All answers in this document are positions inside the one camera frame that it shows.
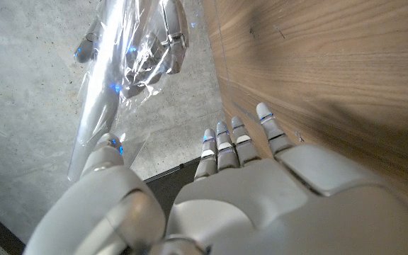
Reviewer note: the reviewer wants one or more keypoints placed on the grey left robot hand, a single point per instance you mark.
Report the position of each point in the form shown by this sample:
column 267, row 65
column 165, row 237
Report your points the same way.
column 260, row 205

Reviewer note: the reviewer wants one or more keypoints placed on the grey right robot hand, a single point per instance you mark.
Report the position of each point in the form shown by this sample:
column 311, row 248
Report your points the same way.
column 174, row 35

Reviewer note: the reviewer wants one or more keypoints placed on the cling film roll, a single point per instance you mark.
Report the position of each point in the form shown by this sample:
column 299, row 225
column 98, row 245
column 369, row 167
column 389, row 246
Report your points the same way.
column 101, row 88

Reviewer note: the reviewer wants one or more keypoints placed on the black backdrop curtain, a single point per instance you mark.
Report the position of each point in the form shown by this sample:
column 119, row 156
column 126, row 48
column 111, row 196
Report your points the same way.
column 168, row 191

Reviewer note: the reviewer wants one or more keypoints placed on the black backdrop stand pole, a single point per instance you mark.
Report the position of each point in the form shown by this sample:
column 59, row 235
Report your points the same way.
column 161, row 174

